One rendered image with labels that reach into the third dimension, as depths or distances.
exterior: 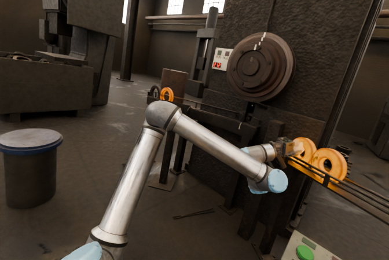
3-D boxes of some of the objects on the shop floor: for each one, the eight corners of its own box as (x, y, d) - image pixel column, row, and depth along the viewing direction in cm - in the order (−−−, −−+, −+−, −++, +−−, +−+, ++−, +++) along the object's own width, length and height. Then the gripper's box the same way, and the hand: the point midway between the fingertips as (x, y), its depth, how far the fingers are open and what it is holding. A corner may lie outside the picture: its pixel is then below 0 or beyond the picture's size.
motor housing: (240, 222, 141) (260, 158, 128) (269, 244, 127) (294, 174, 115) (231, 231, 131) (252, 163, 118) (261, 256, 117) (288, 181, 105)
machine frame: (220, 153, 253) (256, 12, 211) (309, 200, 187) (387, 8, 145) (182, 168, 197) (220, -19, 156) (290, 242, 131) (406, -49, 90)
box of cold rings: (69, 102, 340) (71, 57, 321) (91, 116, 294) (95, 65, 275) (-15, 104, 258) (-20, 44, 239) (-4, 124, 212) (-8, 51, 193)
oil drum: (170, 104, 485) (176, 69, 463) (187, 111, 448) (194, 73, 427) (151, 105, 440) (157, 66, 419) (168, 112, 403) (175, 70, 382)
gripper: (276, 146, 92) (313, 139, 96) (265, 139, 101) (300, 132, 105) (275, 161, 95) (311, 154, 99) (265, 153, 103) (298, 146, 107)
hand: (303, 148), depth 103 cm, fingers closed, pressing on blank
